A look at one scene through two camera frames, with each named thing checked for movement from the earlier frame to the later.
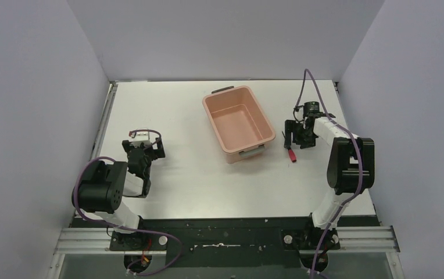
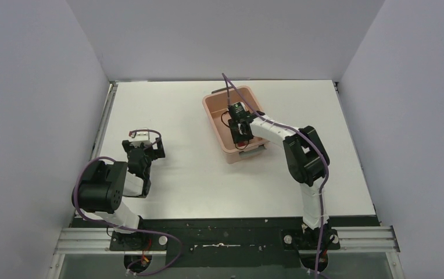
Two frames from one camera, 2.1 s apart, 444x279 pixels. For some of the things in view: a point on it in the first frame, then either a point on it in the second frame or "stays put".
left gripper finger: [126, 145] stays put
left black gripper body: [151, 153] stays put
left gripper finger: [158, 153] stays put
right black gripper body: [304, 138] → [237, 137]
